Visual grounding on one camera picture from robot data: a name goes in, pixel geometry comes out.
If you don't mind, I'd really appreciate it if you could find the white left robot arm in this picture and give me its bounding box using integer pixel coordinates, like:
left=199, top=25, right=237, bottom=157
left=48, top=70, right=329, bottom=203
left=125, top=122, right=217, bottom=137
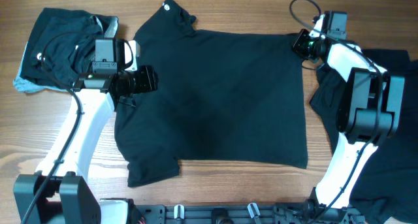
left=13, top=65, right=158, bottom=223

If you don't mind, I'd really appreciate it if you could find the black polo shirt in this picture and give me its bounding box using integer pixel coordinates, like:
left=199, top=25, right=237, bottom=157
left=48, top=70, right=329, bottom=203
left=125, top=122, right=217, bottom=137
left=114, top=0, right=308, bottom=187

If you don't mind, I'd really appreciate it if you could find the folded black shirt stack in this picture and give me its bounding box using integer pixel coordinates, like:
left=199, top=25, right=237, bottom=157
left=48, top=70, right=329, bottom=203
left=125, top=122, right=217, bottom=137
left=20, top=7, right=118, bottom=89

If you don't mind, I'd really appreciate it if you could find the grey patterned folded garment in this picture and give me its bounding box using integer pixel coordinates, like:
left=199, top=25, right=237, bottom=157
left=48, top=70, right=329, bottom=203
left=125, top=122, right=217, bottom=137
left=12, top=15, right=119, bottom=94

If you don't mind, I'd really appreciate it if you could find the pile of black clothes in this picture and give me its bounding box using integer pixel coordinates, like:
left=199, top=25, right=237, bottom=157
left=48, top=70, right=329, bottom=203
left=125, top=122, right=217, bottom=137
left=309, top=48, right=418, bottom=224

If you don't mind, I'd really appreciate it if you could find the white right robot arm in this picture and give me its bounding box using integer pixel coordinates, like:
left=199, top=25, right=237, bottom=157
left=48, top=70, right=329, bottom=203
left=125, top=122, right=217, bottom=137
left=292, top=29, right=404, bottom=223

